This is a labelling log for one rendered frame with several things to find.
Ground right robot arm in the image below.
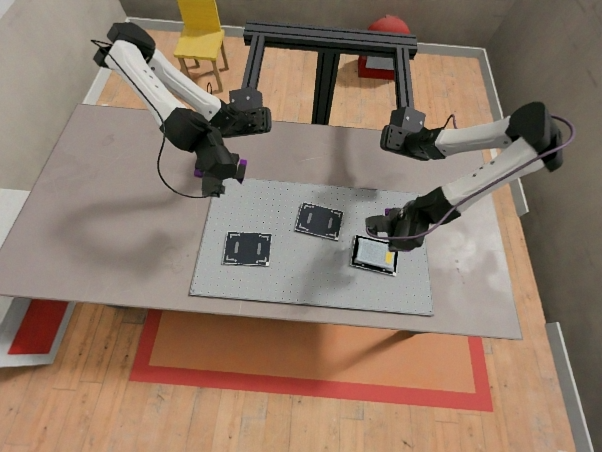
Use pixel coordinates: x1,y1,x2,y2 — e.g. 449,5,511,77
93,22,268,180

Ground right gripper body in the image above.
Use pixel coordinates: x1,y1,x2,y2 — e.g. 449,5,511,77
195,153,246,193

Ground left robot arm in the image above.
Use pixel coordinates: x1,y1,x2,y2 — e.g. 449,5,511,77
385,100,564,237

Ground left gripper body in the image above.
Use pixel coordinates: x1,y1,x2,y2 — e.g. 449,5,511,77
368,207,405,251

